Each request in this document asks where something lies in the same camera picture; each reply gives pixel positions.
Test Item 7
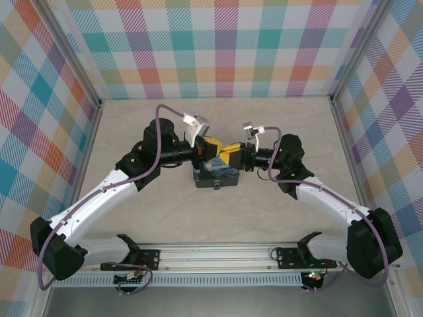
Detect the aluminium frame post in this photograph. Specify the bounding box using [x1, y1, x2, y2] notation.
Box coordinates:
[328, 0, 388, 104]
[42, 0, 104, 110]

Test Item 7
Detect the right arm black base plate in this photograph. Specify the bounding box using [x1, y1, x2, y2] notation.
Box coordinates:
[276, 246, 338, 270]

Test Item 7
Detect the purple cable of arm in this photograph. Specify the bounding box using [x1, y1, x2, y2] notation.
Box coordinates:
[38, 104, 184, 296]
[264, 126, 389, 293]

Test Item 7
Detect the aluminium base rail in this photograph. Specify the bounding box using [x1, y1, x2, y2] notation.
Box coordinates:
[79, 242, 351, 273]

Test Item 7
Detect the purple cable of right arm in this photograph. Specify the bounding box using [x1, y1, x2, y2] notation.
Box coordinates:
[264, 126, 389, 293]

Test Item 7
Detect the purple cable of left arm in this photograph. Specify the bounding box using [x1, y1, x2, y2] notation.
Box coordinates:
[38, 104, 184, 296]

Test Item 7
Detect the aluminium side rail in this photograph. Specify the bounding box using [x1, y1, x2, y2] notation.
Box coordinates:
[329, 95, 373, 212]
[64, 100, 105, 219]

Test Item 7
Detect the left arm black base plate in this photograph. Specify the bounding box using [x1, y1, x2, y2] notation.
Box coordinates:
[100, 249, 161, 272]

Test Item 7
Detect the white slotted cable duct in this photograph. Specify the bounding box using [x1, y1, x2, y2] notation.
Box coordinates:
[52, 276, 303, 287]

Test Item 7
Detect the starry night tin box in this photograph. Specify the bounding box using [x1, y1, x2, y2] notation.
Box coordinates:
[192, 157, 241, 190]

